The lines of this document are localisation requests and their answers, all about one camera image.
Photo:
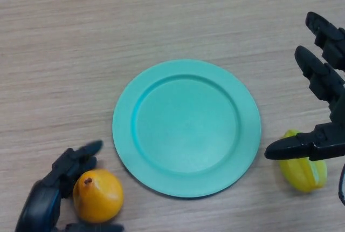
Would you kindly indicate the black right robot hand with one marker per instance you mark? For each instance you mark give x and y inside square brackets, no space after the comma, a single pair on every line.
[328,140]

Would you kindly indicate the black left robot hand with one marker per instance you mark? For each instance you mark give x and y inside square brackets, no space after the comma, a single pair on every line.
[40,205]

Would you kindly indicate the yellow pear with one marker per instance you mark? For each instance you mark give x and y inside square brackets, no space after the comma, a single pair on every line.
[98,198]

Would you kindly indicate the green round plate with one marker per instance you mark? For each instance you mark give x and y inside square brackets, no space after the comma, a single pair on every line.
[186,129]

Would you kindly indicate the yellow-green starfruit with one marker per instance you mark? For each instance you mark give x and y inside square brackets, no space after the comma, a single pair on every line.
[302,175]

